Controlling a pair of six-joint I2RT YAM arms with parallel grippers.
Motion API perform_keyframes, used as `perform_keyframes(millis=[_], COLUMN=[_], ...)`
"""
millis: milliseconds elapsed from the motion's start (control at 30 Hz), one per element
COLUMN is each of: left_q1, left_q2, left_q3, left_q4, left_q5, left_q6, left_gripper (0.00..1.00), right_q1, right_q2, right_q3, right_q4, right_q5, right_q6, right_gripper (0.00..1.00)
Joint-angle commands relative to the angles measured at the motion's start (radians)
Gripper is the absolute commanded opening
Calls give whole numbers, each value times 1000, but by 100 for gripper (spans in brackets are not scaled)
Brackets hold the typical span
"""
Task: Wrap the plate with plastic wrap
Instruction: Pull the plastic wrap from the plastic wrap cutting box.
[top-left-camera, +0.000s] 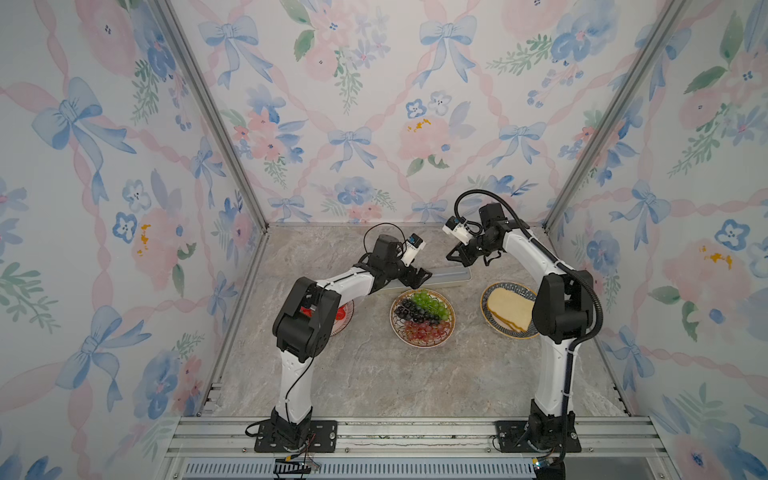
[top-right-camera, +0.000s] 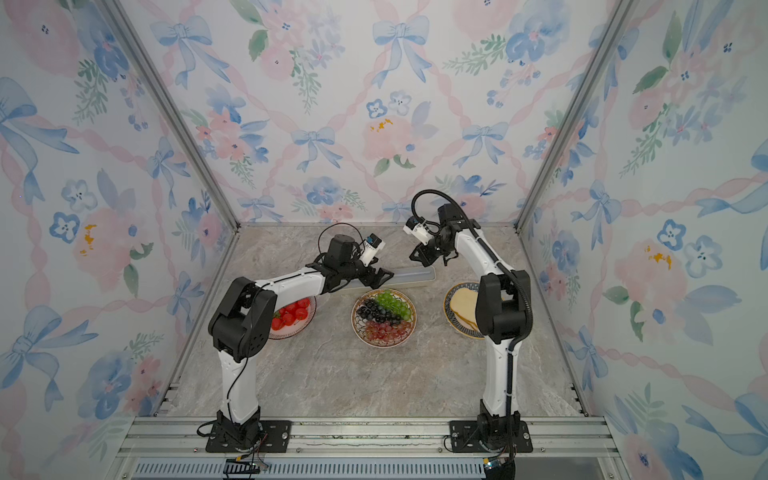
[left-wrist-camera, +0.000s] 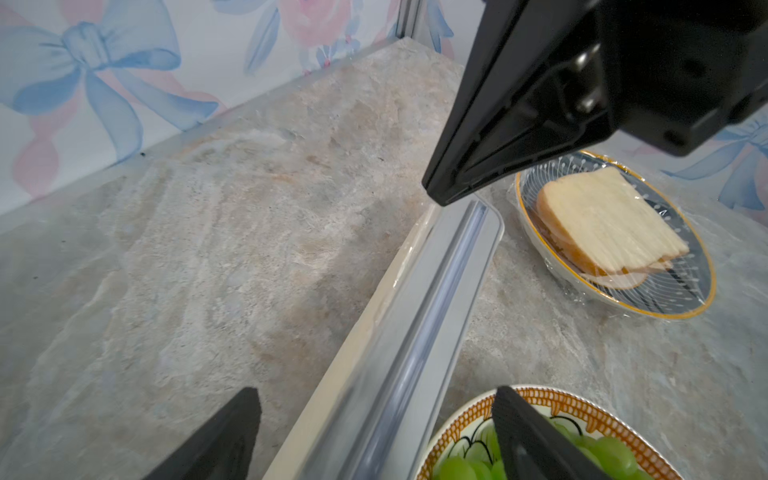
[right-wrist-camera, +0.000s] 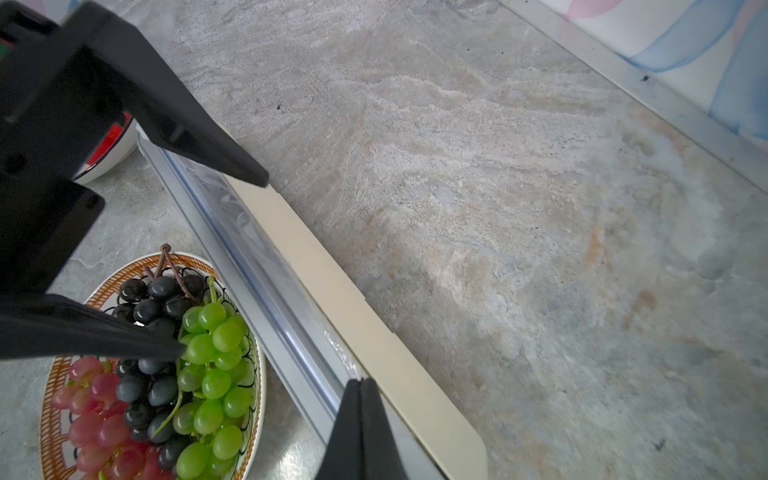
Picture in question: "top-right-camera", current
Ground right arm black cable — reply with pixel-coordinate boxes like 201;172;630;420
410;189;535;475

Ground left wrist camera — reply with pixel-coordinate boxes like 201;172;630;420
359;233;386;267

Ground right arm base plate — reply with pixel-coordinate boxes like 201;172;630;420
448;420;534;455

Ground bread slices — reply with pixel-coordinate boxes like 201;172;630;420
449;287;479;331

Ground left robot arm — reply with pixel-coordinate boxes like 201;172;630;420
205;234;394;453

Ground left aluminium corner post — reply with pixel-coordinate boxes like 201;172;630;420
95;0;240;232

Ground glass plate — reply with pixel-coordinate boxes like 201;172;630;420
269;296;317;340

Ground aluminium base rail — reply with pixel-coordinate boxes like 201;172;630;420
106;417;629;479

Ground black grapes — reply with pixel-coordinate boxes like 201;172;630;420
356;298;403;326

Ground green grapes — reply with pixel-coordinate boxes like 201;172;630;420
375;290;413;322

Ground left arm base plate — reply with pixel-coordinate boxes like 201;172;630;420
205;418;292;454

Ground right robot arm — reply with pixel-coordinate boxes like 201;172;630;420
404;196;533;456

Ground red grapes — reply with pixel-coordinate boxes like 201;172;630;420
362;322;413;346

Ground patterned fruit plate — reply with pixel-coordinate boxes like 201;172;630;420
351;289;417;348

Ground plastic wrap dispenser box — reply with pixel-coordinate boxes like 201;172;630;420
384;267;436;288

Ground right aluminium corner post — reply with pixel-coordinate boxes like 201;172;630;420
515;0;636;234

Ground aluminium corner post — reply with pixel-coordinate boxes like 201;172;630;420
95;0;240;232
515;0;636;234

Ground red strawberries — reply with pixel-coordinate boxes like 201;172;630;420
271;297;312;331

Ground blue yellow-rimmed plate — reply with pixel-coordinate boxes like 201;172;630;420
443;281;484;341

